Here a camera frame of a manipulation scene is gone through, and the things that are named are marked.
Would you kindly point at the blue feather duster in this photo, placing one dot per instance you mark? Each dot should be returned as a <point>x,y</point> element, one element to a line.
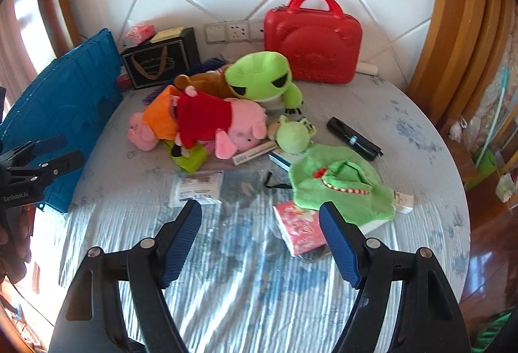
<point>212,64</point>

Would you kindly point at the pink pig plush red dress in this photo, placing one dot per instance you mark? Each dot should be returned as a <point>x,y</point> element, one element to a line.
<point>202,112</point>

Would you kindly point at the small round green plush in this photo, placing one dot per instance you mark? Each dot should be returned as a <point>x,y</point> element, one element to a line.
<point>293,136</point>

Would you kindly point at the pink pig plush orange dress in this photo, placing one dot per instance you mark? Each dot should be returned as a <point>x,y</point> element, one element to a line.
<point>160,114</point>

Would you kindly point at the white wall socket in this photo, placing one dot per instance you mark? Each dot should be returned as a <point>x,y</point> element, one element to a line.
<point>238,31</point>

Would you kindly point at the brown bear plush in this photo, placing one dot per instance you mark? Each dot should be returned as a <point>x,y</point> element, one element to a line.
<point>210,84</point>

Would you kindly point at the green striped cloth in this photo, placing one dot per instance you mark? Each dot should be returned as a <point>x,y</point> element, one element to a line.
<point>493,332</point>

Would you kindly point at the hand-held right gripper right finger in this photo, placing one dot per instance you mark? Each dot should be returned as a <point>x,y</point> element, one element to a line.
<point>340,243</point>

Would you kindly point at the black gift bag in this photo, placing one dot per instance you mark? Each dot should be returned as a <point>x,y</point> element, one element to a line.
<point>153,61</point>

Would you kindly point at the blue white box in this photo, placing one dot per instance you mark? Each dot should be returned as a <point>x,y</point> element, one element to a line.
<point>283,159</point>

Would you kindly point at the pink floral tissue pack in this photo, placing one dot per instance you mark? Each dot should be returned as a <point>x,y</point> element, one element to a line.
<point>301,227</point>

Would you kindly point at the yellow-green bag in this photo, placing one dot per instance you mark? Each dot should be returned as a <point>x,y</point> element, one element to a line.
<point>190,161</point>

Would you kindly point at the pink tissue packet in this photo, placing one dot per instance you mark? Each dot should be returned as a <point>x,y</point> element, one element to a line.
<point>139,33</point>

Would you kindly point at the blue plastic crate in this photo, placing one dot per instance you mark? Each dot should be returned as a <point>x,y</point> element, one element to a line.
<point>73,82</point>

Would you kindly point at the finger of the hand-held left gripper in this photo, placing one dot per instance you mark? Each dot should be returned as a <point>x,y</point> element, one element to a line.
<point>60,163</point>
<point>48,144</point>

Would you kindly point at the yellow flat box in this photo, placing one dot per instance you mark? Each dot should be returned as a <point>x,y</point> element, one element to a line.
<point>168,34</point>

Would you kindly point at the green plush cloth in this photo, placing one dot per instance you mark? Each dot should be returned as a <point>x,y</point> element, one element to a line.
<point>344,199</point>

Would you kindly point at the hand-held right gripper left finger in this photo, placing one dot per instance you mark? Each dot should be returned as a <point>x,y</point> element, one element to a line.
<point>182,239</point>

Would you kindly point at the green plastic bin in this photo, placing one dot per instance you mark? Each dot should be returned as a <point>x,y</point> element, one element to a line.
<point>485,167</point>

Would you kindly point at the white paper roll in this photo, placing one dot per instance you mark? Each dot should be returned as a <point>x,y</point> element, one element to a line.
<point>366,69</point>

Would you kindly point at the person's left hand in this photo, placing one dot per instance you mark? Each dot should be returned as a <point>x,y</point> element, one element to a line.
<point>16,243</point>

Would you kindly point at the white plastic packet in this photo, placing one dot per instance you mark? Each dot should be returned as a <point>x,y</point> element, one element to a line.
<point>198,187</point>

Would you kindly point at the large green frog plush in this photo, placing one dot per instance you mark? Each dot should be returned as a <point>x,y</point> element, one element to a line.
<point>259,72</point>

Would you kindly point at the red hard case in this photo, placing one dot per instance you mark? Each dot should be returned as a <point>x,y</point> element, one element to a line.
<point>315,41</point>

